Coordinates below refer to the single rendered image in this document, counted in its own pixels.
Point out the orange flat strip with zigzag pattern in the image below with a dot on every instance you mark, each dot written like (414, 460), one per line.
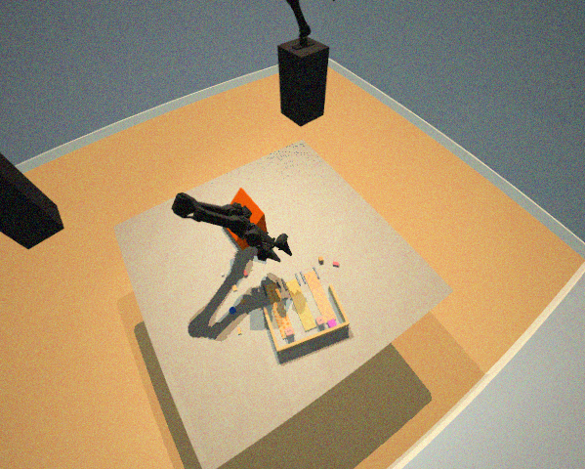
(312, 280)

